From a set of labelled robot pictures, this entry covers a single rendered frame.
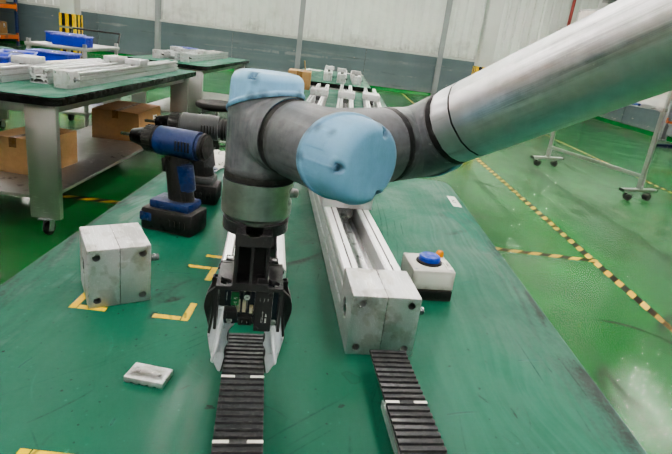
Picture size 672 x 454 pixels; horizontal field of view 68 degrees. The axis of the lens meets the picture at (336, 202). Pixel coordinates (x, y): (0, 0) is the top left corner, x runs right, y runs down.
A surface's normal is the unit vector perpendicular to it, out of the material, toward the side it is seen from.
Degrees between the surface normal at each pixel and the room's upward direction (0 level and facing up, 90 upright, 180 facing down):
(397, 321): 90
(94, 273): 90
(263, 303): 90
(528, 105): 110
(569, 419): 0
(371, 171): 90
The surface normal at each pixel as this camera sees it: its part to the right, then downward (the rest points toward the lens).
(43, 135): -0.01, 0.30
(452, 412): 0.12, -0.95
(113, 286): 0.51, 0.32
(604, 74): -0.60, 0.49
